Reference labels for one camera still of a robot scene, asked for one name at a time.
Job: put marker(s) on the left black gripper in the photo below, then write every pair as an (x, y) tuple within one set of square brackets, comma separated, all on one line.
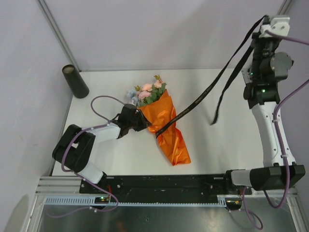
[(144, 123)]

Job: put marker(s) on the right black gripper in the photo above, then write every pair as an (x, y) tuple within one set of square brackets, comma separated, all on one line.
[(255, 38)]

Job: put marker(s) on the orange wrapping paper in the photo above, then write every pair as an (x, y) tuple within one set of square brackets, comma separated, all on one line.
[(171, 141)]

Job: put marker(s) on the artificial flower bunch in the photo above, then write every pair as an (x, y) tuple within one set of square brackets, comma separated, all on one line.
[(148, 93)]

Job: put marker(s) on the black ribbon gold lettering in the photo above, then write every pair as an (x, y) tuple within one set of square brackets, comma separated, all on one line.
[(211, 86)]

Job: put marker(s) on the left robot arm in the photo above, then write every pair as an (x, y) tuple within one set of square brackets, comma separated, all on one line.
[(75, 146)]

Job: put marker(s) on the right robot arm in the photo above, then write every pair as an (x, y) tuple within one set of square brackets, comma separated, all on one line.
[(279, 170)]

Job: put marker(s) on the black cylindrical vase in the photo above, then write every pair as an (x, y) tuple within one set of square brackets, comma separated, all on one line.
[(75, 81)]

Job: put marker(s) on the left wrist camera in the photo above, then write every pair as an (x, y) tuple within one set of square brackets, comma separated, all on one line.
[(133, 101)]

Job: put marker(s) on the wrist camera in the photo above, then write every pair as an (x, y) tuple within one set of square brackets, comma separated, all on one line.
[(133, 101), (278, 25)]

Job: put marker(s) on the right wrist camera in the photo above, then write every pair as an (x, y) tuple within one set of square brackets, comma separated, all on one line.
[(278, 25)]

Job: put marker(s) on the right aluminium frame post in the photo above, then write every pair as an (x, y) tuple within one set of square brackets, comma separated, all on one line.
[(285, 7)]

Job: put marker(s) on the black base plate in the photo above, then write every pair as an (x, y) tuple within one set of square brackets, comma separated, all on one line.
[(168, 187)]

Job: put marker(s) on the grey slotted cable duct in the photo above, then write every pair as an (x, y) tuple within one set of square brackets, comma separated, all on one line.
[(215, 201)]

